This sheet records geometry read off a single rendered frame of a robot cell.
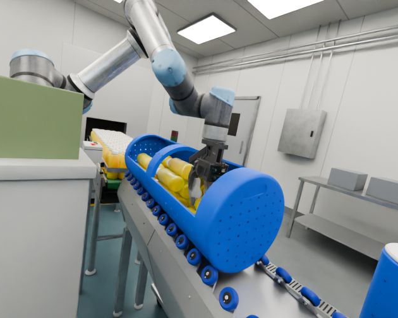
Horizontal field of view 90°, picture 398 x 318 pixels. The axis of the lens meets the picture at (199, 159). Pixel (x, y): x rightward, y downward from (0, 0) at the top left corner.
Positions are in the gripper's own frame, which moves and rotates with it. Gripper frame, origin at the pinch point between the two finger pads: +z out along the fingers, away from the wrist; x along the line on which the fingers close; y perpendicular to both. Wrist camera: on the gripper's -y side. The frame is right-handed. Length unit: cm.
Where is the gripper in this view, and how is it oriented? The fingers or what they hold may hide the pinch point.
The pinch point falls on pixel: (198, 200)
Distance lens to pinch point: 66.7
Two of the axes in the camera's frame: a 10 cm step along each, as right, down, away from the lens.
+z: -1.8, 9.7, 1.5
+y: 5.2, 2.3, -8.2
